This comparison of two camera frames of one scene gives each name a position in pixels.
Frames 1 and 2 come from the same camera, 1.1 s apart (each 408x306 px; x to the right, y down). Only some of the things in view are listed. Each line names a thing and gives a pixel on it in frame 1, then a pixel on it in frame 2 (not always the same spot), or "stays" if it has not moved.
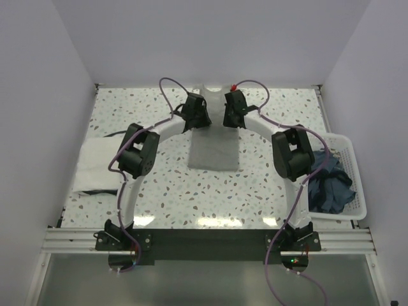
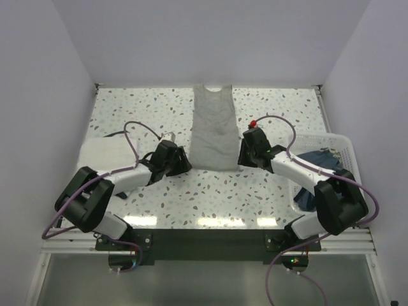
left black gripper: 206,120 -> 183,164
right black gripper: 225,122 -> 241,159
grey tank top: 213,147 stays
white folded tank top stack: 92,172 stays
